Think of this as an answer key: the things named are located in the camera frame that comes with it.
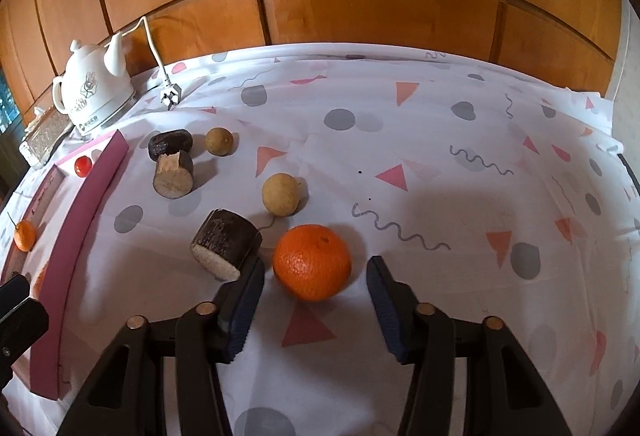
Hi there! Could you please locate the large dark sugarcane piece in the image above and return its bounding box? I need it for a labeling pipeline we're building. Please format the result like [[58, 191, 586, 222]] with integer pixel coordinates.
[[189, 209, 263, 283]]

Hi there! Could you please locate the pink tray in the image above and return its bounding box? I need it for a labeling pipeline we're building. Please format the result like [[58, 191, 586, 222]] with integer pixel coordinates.
[[0, 130, 132, 401]]

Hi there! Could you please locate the small tangerine with stem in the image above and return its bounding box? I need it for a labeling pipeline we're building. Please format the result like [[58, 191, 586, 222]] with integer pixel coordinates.
[[7, 212, 38, 253]]

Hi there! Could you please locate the wooden glass door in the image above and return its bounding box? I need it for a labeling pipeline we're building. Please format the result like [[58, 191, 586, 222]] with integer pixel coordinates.
[[0, 60, 23, 197]]

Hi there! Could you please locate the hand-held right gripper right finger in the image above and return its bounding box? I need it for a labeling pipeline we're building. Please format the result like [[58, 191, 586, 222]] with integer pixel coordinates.
[[366, 256, 573, 436]]

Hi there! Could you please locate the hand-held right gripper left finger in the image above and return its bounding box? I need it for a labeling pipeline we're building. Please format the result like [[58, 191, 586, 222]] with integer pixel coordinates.
[[57, 257, 266, 436]]

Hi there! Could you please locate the wooden wardrobe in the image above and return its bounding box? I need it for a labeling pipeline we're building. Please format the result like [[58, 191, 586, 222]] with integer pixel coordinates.
[[0, 0, 640, 117]]

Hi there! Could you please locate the brown longan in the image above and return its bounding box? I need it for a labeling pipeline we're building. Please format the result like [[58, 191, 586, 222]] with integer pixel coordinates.
[[261, 172, 305, 217], [205, 127, 235, 157]]

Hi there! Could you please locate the woven tissue box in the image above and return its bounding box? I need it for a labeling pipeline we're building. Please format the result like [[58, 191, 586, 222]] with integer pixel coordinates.
[[19, 108, 76, 168]]

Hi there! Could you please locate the white power cord with plug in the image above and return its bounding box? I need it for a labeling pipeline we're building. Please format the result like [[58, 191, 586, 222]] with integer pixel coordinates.
[[111, 16, 182, 111]]

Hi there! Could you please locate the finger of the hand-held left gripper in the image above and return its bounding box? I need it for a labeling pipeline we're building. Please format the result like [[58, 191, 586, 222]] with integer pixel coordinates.
[[0, 297, 50, 379], [0, 273, 29, 319]]

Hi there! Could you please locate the large orange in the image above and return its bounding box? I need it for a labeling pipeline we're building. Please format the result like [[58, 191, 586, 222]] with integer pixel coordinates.
[[272, 224, 352, 303]]

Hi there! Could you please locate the white ceramic electric kettle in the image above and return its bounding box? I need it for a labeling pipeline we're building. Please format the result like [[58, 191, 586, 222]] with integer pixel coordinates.
[[52, 33, 137, 139]]

